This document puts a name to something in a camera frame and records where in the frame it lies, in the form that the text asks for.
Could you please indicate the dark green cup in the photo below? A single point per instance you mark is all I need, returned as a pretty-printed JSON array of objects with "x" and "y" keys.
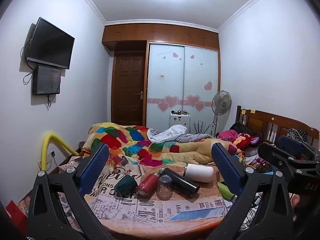
[{"x": 125, "y": 183}]

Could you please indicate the small black wall monitor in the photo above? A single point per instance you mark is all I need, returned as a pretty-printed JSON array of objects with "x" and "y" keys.
[{"x": 46, "y": 80}]

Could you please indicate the black bag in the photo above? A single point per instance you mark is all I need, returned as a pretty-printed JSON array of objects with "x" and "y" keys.
[{"x": 238, "y": 127}]

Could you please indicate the yellow foam tube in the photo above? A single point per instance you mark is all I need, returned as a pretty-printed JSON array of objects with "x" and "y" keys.
[{"x": 53, "y": 137}]

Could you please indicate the grey white blanket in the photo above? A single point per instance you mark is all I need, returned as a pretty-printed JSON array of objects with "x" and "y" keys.
[{"x": 170, "y": 132}]

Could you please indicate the dark dried twigs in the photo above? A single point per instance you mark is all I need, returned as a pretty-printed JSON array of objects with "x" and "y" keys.
[{"x": 201, "y": 127}]

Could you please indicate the wooden bed headboard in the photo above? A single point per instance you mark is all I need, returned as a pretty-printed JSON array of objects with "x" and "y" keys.
[{"x": 265, "y": 120}]

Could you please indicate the colourful patchwork quilt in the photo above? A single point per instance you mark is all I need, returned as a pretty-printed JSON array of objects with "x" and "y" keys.
[{"x": 112, "y": 135}]

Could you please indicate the wall-mounted black television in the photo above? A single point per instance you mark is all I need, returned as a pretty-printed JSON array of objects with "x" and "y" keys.
[{"x": 50, "y": 42}]

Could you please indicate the standing electric fan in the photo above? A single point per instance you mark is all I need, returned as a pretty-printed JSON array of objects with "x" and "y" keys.
[{"x": 221, "y": 102}]

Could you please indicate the pink cloth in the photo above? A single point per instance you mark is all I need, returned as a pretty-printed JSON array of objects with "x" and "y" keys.
[{"x": 227, "y": 134}]

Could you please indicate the brown wooden door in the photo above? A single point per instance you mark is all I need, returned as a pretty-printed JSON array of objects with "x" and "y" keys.
[{"x": 127, "y": 87}]

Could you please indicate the clear glass cup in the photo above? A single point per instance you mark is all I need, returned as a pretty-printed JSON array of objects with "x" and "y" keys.
[{"x": 164, "y": 188}]

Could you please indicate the person's right hand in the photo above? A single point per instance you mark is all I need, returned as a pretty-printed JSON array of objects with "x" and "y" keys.
[{"x": 296, "y": 201}]

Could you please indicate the red bottle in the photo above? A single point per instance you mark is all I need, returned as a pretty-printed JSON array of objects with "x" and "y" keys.
[{"x": 147, "y": 185}]

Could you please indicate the white thermos bottle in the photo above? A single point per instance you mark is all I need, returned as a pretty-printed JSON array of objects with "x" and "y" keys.
[{"x": 200, "y": 172}]

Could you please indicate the wooden overhead cabinet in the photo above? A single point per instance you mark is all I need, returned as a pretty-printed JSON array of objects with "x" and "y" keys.
[{"x": 160, "y": 32}]

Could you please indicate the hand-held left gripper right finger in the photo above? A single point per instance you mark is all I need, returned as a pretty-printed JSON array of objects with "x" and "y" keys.
[{"x": 225, "y": 161}]

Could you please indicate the tan plush blanket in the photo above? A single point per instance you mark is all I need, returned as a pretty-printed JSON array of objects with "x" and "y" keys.
[{"x": 195, "y": 151}]

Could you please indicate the small white cabinet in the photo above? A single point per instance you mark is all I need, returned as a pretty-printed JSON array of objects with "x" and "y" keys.
[{"x": 180, "y": 121}]

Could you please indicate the newspaper print sheet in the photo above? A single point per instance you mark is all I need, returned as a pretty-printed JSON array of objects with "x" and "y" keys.
[{"x": 150, "y": 212}]

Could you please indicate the frosted wardrobe door with hearts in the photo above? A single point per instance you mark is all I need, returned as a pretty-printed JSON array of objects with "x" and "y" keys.
[
  {"x": 200, "y": 80},
  {"x": 166, "y": 80}
]

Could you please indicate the black polka dot cloth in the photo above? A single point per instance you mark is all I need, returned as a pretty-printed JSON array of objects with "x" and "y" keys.
[{"x": 297, "y": 133}]

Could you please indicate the red plush toy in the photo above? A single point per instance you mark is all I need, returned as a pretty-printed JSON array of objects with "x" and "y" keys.
[{"x": 246, "y": 140}]

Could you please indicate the red box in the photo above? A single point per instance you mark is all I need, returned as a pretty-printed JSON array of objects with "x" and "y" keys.
[{"x": 15, "y": 215}]

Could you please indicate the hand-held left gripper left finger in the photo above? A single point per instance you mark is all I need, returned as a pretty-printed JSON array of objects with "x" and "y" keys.
[{"x": 96, "y": 160}]

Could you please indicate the lime green bottle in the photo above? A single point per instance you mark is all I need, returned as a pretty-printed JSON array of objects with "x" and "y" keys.
[{"x": 225, "y": 191}]

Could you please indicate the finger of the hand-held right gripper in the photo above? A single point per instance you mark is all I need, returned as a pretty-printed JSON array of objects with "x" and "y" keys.
[
  {"x": 277, "y": 156},
  {"x": 291, "y": 143}
]

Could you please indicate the black thermos bottle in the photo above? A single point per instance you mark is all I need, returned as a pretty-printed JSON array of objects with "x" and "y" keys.
[{"x": 182, "y": 181}]

